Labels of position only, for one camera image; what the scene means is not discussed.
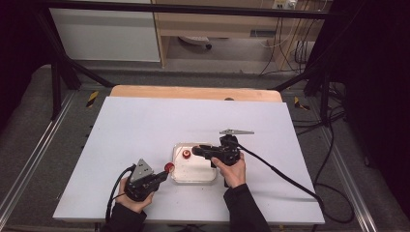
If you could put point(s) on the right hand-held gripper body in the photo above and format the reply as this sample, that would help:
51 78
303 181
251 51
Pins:
227 154

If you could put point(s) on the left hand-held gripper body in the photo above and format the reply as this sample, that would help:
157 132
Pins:
140 187

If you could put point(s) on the small red round piece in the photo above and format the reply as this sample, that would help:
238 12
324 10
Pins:
169 167
186 154

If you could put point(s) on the white square tray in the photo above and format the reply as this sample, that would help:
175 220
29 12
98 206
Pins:
193 172

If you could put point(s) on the person's left hand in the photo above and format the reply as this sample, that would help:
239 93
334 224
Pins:
137 206

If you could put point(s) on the person's right hand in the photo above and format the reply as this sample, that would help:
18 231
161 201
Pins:
233 175

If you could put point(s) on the wooden table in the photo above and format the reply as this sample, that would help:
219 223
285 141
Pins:
193 93

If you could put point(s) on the grey chair base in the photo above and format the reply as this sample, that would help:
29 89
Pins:
196 41

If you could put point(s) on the wooden desk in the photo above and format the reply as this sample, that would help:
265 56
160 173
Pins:
219 24

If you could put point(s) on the white cabinet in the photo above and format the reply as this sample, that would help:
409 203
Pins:
103 32

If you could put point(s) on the white power strip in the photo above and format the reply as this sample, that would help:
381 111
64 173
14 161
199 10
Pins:
284 4

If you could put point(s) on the black curtain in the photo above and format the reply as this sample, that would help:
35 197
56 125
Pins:
19 48
377 80

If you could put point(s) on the aluminium floor rail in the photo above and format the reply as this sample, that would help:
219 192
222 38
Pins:
38 148
349 180

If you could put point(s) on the black metal frame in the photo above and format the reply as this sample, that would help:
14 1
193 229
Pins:
180 9

